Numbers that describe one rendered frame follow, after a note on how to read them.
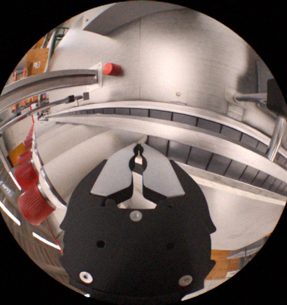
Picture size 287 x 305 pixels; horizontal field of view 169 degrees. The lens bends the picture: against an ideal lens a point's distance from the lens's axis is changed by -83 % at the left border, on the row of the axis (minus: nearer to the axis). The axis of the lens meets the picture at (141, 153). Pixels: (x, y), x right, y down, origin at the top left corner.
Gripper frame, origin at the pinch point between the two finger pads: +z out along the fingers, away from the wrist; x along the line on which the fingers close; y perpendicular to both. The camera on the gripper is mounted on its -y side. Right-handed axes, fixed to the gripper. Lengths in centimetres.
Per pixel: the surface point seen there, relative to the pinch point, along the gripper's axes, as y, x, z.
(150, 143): 2.3, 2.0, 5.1
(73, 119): -3.4, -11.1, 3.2
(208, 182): 4.0, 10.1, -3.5
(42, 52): -109, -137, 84
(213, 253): 267, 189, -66
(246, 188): 3.6, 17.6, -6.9
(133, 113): -2.8, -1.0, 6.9
